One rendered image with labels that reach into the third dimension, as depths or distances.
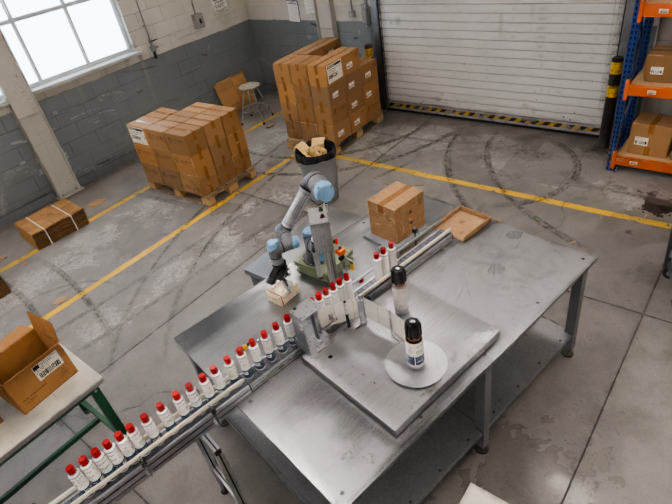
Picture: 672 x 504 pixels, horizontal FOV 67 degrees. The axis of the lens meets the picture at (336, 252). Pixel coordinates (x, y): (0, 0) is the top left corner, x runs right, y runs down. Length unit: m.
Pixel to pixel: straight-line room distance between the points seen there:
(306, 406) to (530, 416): 1.55
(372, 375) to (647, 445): 1.74
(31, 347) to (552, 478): 3.09
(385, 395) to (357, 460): 0.33
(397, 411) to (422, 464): 0.68
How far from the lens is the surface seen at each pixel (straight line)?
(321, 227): 2.63
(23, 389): 3.32
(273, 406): 2.66
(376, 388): 2.56
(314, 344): 2.72
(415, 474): 3.06
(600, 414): 3.69
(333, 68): 6.46
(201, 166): 6.07
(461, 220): 3.68
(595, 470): 3.45
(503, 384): 3.42
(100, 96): 7.93
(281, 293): 3.14
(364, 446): 2.44
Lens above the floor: 2.87
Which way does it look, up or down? 36 degrees down
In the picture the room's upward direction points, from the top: 11 degrees counter-clockwise
